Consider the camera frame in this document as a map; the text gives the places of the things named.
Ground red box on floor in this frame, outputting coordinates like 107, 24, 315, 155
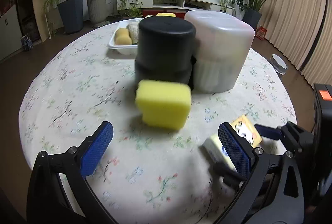
255, 26, 267, 41

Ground white knitted roll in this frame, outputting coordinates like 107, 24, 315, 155
126, 21, 140, 44

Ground plant in ribbed white pot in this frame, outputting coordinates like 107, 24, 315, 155
87, 0, 107, 28

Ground translucent plastic container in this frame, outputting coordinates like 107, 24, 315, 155
185, 10, 255, 94

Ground black cylindrical container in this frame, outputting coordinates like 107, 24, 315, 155
134, 16, 196, 90

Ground white tv console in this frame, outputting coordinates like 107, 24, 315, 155
114, 0, 236, 15

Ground tan gourd sponge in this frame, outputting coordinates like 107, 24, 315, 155
114, 28, 133, 46

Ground grey cylindrical trash bin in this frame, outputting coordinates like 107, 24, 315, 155
270, 54, 288, 76

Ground yellow sponge block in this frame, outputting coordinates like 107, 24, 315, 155
135, 80, 191, 130

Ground yellow tissue pack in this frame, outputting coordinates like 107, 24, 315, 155
203, 115, 262, 177

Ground small plant by console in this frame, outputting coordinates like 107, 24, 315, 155
220, 0, 236, 16

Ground white foam tray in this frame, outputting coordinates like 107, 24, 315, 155
108, 18, 142, 56

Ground beige curtain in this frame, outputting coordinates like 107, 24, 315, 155
259, 0, 331, 84

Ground red storage box left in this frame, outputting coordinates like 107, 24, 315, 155
142, 9, 166, 17

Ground blue box on floor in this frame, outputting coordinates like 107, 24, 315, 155
21, 34, 33, 51

